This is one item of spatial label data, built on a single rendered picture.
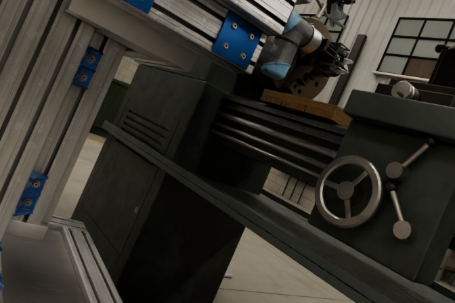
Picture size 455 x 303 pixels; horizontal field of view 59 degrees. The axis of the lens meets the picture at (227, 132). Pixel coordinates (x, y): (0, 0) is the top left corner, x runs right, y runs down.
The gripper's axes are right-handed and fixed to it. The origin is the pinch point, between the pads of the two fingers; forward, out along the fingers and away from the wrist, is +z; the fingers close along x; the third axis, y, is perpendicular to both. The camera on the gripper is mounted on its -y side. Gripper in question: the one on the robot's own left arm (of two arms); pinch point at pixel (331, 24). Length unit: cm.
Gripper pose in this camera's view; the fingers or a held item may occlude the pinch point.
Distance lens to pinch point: 177.4
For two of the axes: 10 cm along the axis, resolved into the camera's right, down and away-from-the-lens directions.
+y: 5.8, 2.4, -7.8
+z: -1.2, 9.7, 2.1
